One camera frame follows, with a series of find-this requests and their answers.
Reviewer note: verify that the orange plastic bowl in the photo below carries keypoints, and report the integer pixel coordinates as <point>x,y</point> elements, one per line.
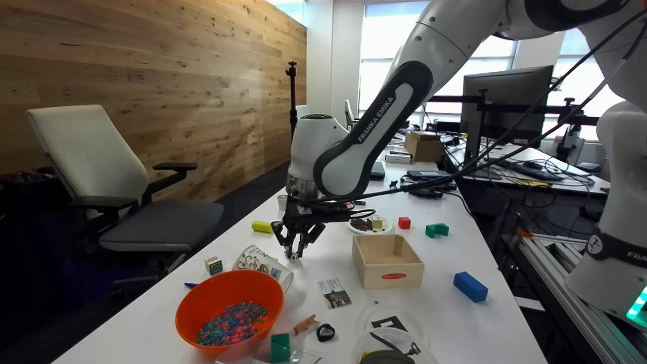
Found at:
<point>196,295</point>

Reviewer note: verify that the brown cardboard box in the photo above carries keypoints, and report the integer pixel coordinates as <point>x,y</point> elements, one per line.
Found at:
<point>424,145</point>

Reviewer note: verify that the patterned white mug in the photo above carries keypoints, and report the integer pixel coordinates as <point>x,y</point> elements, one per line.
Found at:
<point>259,263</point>

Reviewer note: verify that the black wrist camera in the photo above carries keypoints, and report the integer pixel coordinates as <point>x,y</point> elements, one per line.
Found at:
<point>347,213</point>

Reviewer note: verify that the dark closed laptop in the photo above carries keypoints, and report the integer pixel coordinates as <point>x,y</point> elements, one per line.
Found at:
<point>380,171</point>

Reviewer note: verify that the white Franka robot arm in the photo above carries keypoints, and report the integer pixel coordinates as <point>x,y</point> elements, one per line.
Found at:
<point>350,154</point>

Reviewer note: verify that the black round gadget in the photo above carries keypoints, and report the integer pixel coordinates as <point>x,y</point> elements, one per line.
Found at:
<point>425,191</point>

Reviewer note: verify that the small green block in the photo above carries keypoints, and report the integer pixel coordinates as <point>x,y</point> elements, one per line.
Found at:
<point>280,346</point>

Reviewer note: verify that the cluttered white side desk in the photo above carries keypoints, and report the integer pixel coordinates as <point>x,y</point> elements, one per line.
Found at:
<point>579,176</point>

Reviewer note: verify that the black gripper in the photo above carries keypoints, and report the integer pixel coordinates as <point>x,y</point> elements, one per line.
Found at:
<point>304,213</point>

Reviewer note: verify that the dark beans on plate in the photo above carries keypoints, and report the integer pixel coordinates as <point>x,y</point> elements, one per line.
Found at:
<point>365,224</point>

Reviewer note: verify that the small wooden toy piece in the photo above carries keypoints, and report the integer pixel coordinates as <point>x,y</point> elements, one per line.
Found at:
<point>304,324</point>

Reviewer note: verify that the small photo card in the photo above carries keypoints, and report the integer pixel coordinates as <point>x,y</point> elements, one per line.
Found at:
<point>335,293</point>

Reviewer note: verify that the small white printed cube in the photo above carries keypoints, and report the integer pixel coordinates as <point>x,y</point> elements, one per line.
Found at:
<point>216,265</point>

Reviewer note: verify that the black and white tag card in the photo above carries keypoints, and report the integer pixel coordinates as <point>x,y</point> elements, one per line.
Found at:
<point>388,321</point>

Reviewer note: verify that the green arch block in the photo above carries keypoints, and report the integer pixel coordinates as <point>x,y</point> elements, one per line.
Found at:
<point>437,230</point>

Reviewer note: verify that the red cube block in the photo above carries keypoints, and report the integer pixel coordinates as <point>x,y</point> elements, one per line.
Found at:
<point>406,222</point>

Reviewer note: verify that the blue pen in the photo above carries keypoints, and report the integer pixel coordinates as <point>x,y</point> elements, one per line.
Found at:
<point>190,286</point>

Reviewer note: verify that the white round plate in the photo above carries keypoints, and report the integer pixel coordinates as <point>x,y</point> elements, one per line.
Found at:
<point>386,226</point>

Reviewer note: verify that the tall black tripod pole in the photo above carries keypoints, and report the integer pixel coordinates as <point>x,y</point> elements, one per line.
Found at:
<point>292,94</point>

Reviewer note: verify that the yellow cylinder block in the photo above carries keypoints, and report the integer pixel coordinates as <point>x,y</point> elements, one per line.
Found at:
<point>262,226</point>

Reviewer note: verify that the blue rectangular block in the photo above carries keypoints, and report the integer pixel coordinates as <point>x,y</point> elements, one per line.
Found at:
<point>469,286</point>

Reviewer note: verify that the white grey office chair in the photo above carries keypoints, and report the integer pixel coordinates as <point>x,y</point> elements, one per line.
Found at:
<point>91,162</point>

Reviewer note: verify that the dark flat box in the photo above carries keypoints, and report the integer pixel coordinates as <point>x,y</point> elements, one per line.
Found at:
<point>430,175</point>

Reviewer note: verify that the open wooden box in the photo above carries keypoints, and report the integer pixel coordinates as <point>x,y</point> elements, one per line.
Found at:
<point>392,274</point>

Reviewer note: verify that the clear plastic cup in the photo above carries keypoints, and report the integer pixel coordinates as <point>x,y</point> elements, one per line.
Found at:
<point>422,324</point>

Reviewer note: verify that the colourful beads pile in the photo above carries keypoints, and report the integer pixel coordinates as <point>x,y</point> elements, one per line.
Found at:
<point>233,324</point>

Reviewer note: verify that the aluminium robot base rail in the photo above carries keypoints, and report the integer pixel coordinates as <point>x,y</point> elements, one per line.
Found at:
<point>579,295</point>

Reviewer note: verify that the black keyboard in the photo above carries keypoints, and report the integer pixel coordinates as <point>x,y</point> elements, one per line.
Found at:
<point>536,169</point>

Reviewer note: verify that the black computer monitor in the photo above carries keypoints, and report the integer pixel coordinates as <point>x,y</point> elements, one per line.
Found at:
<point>512,101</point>

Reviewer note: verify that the black heart shaped object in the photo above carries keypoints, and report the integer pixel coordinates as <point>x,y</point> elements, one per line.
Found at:
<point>326,332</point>

